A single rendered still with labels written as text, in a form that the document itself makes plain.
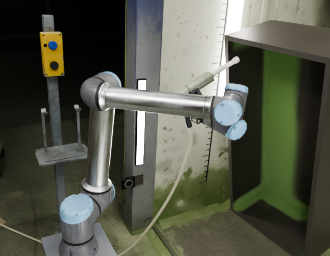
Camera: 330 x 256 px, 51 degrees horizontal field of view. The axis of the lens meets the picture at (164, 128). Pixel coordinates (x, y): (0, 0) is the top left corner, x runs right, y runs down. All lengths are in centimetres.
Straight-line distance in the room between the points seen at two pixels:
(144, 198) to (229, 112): 162
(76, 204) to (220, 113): 82
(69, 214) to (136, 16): 121
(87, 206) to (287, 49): 112
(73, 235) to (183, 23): 145
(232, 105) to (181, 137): 142
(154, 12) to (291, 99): 97
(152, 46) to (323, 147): 119
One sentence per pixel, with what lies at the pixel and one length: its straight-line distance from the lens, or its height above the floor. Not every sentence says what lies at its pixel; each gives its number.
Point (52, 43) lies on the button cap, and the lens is 220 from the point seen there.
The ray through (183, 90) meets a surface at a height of 142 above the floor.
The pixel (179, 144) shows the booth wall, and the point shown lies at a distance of 263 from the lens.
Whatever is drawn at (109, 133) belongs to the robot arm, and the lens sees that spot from 162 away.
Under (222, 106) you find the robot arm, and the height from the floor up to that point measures 149.
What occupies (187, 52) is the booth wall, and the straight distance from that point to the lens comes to 241.
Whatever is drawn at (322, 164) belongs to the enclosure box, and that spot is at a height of 114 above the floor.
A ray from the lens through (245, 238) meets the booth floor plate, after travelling 293.
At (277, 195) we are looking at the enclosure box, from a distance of 261.
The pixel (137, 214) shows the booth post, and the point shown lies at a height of 20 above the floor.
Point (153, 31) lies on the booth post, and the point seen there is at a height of 157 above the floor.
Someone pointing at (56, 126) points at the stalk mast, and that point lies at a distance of 243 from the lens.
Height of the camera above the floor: 189
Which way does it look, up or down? 23 degrees down
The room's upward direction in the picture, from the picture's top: 3 degrees clockwise
